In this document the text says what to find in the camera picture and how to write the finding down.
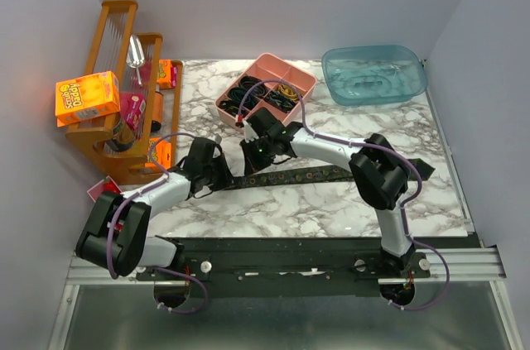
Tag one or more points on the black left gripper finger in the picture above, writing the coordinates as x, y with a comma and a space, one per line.
223, 185
221, 171

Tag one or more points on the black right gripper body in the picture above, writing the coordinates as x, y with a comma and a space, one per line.
267, 142

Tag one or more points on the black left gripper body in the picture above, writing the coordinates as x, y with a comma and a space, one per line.
210, 173

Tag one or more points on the dark floral patterned necktie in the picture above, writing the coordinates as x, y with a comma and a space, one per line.
299, 176

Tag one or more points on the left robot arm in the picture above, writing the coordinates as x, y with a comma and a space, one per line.
115, 234

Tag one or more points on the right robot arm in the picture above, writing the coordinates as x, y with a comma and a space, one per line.
380, 173

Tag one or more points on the dark blue floral rolled tie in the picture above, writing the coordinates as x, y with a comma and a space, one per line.
279, 101

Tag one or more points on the pink divided organizer tray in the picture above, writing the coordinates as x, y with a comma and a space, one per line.
272, 70

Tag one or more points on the small orange box lower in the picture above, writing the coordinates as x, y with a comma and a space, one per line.
162, 154

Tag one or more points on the small orange box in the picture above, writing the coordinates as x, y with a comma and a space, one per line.
162, 154
166, 78

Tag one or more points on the yellow rolled tie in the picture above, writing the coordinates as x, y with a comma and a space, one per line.
290, 92

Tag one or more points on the teal rolled tie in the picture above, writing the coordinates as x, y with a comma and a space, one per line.
238, 95

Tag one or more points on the black rolled tie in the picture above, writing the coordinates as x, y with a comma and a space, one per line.
249, 82

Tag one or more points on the orange bottle on rack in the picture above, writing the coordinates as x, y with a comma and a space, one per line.
157, 112

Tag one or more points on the dark tin can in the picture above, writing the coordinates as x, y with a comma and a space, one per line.
122, 138

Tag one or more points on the pink product box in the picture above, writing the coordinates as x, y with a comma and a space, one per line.
132, 107

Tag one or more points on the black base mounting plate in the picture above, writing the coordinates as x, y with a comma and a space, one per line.
289, 267

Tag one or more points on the small orange box upper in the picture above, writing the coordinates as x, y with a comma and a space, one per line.
166, 78

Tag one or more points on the pink bin with fruit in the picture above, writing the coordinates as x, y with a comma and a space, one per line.
107, 184

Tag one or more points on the translucent blue plastic tub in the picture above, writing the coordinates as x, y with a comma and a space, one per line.
373, 75

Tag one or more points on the orange Scrub Daddy box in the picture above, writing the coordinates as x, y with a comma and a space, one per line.
86, 97

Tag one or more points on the metal scoop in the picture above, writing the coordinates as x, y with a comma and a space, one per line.
135, 56

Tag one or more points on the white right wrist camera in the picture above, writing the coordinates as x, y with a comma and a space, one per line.
249, 133

